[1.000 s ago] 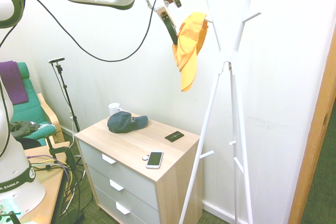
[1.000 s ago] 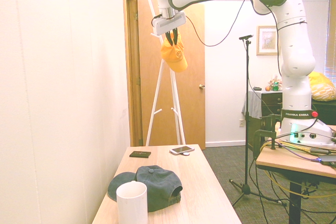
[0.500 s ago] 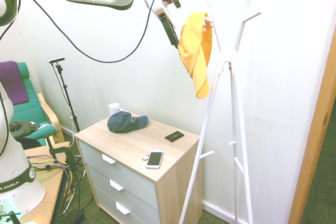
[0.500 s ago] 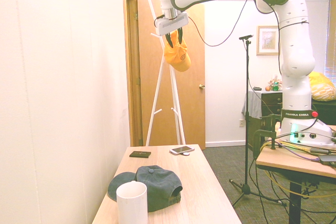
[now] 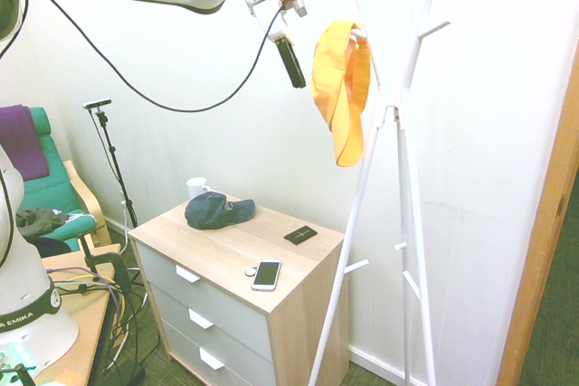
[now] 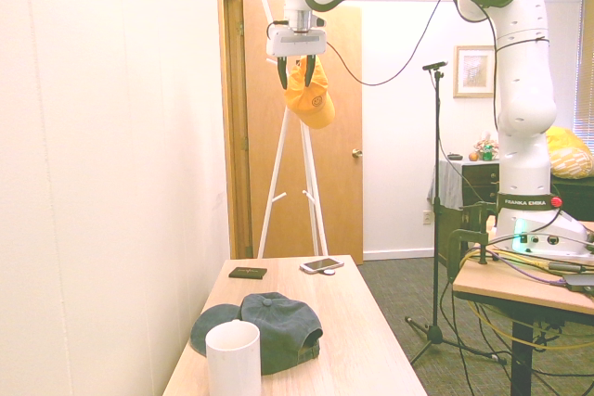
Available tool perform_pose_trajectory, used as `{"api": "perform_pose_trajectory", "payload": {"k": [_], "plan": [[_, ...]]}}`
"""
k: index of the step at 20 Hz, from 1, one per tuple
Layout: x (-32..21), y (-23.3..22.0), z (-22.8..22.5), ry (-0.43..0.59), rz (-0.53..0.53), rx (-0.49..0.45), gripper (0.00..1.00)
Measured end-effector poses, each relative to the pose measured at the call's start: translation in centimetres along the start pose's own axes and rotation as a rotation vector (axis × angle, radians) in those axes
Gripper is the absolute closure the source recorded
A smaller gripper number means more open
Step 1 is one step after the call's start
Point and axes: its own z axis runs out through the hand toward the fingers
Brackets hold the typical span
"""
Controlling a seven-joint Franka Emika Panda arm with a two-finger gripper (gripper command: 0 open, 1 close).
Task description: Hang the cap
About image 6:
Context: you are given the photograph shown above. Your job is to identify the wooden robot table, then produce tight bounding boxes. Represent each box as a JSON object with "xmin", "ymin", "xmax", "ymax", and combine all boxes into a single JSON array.
[{"xmin": 452, "ymin": 219, "xmax": 594, "ymax": 396}]

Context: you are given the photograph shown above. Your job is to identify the white cylindrical cup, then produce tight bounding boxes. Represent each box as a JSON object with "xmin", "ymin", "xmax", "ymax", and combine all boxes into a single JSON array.
[{"xmin": 205, "ymin": 320, "xmax": 262, "ymax": 396}]

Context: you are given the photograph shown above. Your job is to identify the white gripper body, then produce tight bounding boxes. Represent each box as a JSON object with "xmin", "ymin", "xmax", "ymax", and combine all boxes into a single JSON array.
[{"xmin": 265, "ymin": 24, "xmax": 328, "ymax": 59}]

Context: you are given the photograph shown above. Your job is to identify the small black flat box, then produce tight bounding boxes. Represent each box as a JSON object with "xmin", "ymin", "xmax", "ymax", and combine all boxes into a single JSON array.
[{"xmin": 228, "ymin": 266, "xmax": 269, "ymax": 281}]

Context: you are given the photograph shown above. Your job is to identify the flower decoration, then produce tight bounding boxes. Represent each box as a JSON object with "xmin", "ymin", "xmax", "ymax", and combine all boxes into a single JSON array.
[{"xmin": 474, "ymin": 132, "xmax": 502, "ymax": 156}]

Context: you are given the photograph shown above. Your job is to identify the white wooden coat rack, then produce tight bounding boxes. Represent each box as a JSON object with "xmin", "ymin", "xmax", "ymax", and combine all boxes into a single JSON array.
[{"xmin": 252, "ymin": 0, "xmax": 331, "ymax": 259}]

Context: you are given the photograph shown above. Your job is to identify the yellow baseball cap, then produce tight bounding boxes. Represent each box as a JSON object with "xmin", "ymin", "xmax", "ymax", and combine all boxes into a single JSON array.
[{"xmin": 283, "ymin": 56, "xmax": 337, "ymax": 131}]

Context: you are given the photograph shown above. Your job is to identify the black flat device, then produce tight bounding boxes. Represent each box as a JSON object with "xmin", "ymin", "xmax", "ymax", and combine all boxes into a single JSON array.
[{"xmin": 562, "ymin": 274, "xmax": 594, "ymax": 294}]

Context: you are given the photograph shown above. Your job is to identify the purple cable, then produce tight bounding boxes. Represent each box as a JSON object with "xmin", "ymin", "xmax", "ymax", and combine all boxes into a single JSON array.
[{"xmin": 486, "ymin": 247, "xmax": 571, "ymax": 287}]

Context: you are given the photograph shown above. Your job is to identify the yellow bag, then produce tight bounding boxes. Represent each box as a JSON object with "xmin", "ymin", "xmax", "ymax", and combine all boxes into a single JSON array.
[{"xmin": 545, "ymin": 126, "xmax": 594, "ymax": 180}]

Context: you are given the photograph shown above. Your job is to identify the black table clamp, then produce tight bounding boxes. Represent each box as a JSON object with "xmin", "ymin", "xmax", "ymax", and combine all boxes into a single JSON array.
[{"xmin": 447, "ymin": 200, "xmax": 494, "ymax": 284}]

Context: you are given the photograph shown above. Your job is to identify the wooden door frame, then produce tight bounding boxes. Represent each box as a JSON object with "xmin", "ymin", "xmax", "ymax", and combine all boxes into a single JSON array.
[{"xmin": 215, "ymin": 0, "xmax": 254, "ymax": 261}]

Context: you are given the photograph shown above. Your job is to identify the window blinds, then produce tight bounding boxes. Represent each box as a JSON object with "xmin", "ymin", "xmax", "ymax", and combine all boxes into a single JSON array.
[{"xmin": 577, "ymin": 0, "xmax": 594, "ymax": 156}]

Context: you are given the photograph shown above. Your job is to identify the framed wall picture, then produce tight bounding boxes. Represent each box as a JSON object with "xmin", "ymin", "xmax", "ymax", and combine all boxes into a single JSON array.
[{"xmin": 453, "ymin": 45, "xmax": 499, "ymax": 99}]

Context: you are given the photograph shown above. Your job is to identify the dark blue-grey baseball cap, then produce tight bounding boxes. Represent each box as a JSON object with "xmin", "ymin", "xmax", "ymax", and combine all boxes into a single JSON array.
[{"xmin": 189, "ymin": 291, "xmax": 325, "ymax": 377}]

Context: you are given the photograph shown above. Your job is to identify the brown wooden door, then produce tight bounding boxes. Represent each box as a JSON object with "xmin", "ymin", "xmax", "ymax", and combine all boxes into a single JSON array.
[{"xmin": 241, "ymin": 0, "xmax": 365, "ymax": 260}]

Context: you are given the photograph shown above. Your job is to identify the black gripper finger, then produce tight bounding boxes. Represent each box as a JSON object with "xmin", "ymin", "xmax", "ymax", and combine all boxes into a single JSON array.
[
  {"xmin": 277, "ymin": 56, "xmax": 291, "ymax": 90},
  {"xmin": 303, "ymin": 55, "xmax": 318, "ymax": 90}
]

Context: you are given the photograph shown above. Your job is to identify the dark wooden dresser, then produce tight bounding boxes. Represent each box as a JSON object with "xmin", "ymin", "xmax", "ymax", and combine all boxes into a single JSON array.
[{"xmin": 438, "ymin": 160, "xmax": 502, "ymax": 267}]

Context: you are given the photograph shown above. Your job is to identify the white smartphone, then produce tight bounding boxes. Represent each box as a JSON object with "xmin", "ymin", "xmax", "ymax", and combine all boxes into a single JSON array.
[{"xmin": 299, "ymin": 256, "xmax": 346, "ymax": 275}]

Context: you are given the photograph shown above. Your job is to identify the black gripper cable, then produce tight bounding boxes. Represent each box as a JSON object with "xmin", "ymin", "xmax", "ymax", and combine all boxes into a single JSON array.
[{"xmin": 324, "ymin": 0, "xmax": 551, "ymax": 88}]

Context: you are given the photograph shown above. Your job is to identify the dark low cabinet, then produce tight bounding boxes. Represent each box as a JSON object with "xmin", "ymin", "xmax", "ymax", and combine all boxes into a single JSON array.
[{"xmin": 549, "ymin": 175, "xmax": 594, "ymax": 224}]

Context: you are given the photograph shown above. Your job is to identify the yellow cable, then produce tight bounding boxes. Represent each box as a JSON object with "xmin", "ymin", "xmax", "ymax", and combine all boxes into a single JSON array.
[{"xmin": 458, "ymin": 247, "xmax": 594, "ymax": 351}]

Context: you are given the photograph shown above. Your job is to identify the grey cloth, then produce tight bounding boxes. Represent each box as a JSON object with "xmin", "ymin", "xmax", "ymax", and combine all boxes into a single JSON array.
[{"xmin": 426, "ymin": 159, "xmax": 465, "ymax": 210}]

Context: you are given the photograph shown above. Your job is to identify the black tripod stand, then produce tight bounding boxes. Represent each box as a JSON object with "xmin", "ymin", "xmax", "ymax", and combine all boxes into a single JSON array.
[{"xmin": 404, "ymin": 67, "xmax": 508, "ymax": 366}]

